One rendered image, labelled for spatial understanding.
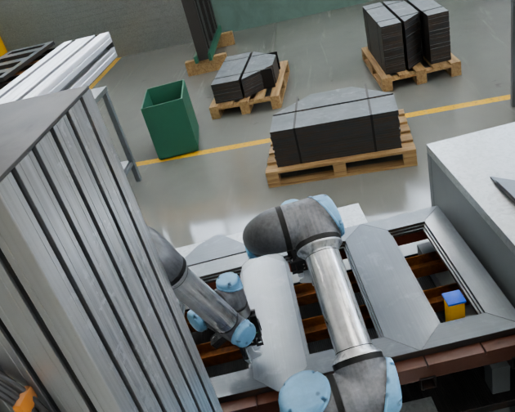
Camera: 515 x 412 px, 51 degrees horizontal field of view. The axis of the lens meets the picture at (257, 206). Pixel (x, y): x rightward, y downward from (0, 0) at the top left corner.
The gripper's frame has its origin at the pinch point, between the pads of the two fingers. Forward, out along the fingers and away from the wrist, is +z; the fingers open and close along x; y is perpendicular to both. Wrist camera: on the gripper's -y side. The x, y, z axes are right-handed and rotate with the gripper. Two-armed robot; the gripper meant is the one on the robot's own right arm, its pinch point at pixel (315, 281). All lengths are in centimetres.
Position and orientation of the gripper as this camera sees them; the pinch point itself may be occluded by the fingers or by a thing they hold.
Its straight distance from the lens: 202.7
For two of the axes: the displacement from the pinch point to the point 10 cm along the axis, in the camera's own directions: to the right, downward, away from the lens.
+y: -9.7, 2.5, 0.3
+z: 2.3, 8.3, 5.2
